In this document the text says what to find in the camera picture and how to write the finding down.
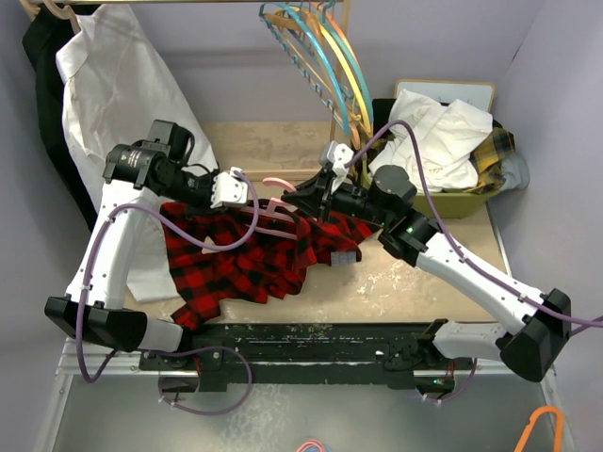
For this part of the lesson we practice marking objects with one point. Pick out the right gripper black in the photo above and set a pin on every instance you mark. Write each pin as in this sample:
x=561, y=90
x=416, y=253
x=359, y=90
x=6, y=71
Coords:
x=315, y=196

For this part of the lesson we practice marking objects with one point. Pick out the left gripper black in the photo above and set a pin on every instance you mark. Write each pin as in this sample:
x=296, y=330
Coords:
x=208, y=198

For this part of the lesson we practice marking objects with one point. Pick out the pink plastic hanger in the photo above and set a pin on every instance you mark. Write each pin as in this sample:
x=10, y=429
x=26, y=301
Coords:
x=271, y=211

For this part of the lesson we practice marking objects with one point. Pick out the red black plaid shirt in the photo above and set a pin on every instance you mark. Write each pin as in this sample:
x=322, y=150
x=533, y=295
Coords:
x=263, y=267

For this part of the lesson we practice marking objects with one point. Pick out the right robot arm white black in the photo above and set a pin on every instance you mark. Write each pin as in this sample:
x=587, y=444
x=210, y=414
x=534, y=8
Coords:
x=529, y=329

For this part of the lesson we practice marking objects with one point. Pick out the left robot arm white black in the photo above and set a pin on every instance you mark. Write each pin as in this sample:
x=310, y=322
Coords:
x=137, y=179

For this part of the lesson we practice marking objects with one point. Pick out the teal plastic hanger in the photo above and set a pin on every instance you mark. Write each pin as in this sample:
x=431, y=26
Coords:
x=338, y=61

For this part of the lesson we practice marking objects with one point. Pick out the white hanging shirt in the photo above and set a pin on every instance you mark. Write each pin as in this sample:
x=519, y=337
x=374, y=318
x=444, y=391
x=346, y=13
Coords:
x=115, y=85

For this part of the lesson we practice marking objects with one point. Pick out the white shirt in basket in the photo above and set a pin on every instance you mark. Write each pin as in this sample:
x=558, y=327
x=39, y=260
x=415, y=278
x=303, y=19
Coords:
x=446, y=137

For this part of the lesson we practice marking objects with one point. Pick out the blue plastic hanger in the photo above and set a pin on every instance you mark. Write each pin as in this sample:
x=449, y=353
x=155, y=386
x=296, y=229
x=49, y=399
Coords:
x=311, y=56

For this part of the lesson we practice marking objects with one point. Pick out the yellow plastic hanger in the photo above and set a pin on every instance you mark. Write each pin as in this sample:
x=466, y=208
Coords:
x=306, y=40

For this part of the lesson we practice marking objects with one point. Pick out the orange plastic hanger on rack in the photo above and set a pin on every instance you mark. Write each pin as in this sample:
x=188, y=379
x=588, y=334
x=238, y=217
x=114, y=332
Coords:
x=306, y=66

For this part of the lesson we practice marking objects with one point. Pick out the yellow plaid shirt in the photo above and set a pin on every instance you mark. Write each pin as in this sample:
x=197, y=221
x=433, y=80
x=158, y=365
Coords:
x=487, y=160

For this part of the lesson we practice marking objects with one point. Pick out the green laundry basket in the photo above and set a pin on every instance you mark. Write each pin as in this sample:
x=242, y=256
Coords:
x=449, y=203

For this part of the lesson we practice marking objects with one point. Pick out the wooden clothes rack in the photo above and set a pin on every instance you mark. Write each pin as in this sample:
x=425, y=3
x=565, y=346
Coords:
x=253, y=103

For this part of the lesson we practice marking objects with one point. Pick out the grey blue garment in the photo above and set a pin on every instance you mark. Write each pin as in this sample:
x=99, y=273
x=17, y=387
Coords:
x=515, y=172

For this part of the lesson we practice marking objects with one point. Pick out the black hanging garment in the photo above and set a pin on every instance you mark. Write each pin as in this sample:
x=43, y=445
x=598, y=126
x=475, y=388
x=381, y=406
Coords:
x=41, y=41

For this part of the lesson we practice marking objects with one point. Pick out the pink blue hangers bottom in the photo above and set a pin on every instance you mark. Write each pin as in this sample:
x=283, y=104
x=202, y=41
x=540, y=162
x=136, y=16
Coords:
x=313, y=445

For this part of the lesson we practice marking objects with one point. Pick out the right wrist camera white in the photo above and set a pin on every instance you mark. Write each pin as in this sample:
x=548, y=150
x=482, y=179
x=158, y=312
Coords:
x=336, y=155

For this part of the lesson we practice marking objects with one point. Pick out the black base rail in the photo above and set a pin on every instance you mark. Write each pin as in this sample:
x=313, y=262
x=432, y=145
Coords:
x=396, y=355

